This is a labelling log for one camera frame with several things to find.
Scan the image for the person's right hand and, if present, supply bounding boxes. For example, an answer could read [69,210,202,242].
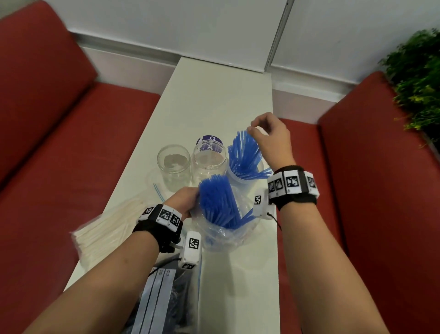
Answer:
[247,112,296,172]

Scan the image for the person's left hand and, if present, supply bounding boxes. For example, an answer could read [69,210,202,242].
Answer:
[164,187,201,222]

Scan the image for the small bunch of blue straws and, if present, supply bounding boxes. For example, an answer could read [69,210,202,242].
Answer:
[227,130,273,180]

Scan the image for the clear glass jar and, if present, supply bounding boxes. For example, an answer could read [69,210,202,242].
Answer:
[191,135,228,186]
[157,144,192,192]

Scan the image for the large bundle of blue straws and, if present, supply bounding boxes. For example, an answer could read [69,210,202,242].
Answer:
[198,174,257,230]

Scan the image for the frosted plastic jar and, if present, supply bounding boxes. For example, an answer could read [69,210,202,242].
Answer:
[225,161,265,193]

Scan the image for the clear plastic bag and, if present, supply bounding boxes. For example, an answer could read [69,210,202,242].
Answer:
[190,187,265,252]

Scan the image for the bag of black straws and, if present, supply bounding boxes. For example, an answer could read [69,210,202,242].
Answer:
[123,272,193,334]

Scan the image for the person's right forearm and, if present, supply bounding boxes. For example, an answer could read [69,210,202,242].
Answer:
[276,203,389,334]

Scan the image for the person's left forearm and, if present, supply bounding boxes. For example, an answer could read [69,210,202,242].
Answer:
[24,231,160,334]

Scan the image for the clear blue-zip bag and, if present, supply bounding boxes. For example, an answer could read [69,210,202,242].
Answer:
[70,182,165,273]

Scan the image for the black left wristband with markers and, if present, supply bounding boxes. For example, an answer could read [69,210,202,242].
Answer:
[133,204,183,254]

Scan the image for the black wristband with markers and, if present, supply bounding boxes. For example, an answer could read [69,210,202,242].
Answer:
[133,204,183,254]
[267,165,320,211]

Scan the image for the black right wristband with markers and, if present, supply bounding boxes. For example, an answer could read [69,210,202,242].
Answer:
[267,165,320,211]

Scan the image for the clear bag with white strips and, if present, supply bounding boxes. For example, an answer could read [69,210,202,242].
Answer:
[122,258,204,334]

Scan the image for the red sofa beside plant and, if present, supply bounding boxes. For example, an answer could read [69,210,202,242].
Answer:
[276,71,440,334]

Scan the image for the green plant hedge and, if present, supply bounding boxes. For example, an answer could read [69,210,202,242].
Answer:
[379,28,440,152]

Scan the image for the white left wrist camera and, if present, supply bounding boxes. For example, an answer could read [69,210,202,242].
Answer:
[178,231,203,270]

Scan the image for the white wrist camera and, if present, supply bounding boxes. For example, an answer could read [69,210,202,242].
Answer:
[253,188,277,220]
[178,231,203,270]

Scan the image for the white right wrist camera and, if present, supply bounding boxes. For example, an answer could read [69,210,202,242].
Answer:
[253,188,277,220]

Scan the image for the black left camera cable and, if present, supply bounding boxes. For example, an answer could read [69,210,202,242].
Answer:
[148,258,181,276]

